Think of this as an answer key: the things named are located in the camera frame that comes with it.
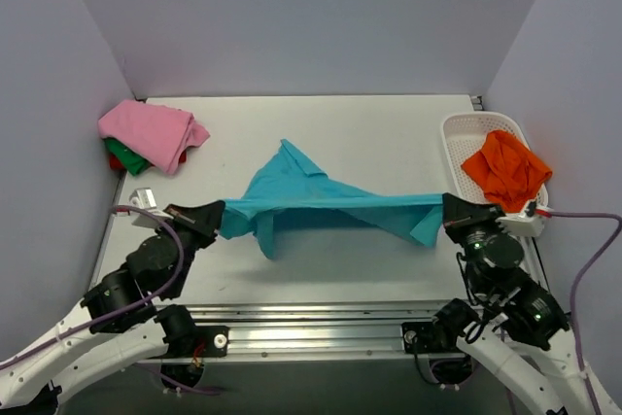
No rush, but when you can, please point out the teal t-shirt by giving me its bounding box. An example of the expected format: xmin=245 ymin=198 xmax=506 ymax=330
xmin=220 ymin=139 xmax=443 ymax=259

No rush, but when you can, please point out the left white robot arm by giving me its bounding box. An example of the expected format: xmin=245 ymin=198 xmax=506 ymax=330
xmin=1 ymin=200 xmax=225 ymax=414

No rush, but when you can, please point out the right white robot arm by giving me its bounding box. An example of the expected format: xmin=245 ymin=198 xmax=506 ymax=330
xmin=431 ymin=193 xmax=621 ymax=414

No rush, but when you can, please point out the orange t-shirt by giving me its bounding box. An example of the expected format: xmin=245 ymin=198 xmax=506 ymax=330
xmin=461 ymin=130 xmax=553 ymax=213

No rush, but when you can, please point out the white plastic basket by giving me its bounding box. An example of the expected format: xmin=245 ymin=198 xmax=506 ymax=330
xmin=440 ymin=112 xmax=548 ymax=206

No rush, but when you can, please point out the green folded t-shirt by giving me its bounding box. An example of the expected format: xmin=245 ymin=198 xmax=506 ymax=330
xmin=103 ymin=138 xmax=152 ymax=176

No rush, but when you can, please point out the pink folded t-shirt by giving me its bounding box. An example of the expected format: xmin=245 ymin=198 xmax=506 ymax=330
xmin=98 ymin=100 xmax=210 ymax=175

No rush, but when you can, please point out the red folded t-shirt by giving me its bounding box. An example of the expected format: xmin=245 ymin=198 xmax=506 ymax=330
xmin=108 ymin=152 xmax=187 ymax=170

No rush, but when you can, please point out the black thin wire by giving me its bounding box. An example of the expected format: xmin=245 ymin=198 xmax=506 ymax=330
xmin=455 ymin=252 xmax=506 ymax=343

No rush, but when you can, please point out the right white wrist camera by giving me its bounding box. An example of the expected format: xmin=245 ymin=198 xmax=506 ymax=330
xmin=497 ymin=200 xmax=551 ymax=238

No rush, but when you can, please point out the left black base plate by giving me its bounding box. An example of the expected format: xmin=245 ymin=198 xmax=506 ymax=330
xmin=163 ymin=326 xmax=229 ymax=359

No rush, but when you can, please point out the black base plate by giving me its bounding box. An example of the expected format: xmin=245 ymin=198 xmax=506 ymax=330
xmin=163 ymin=326 xmax=229 ymax=359
xmin=401 ymin=321 xmax=457 ymax=355

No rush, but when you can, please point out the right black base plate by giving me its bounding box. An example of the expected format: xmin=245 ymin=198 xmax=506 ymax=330
xmin=401 ymin=321 xmax=457 ymax=355

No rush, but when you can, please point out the aluminium rail frame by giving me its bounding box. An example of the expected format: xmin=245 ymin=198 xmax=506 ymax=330
xmin=37 ymin=93 xmax=595 ymax=415

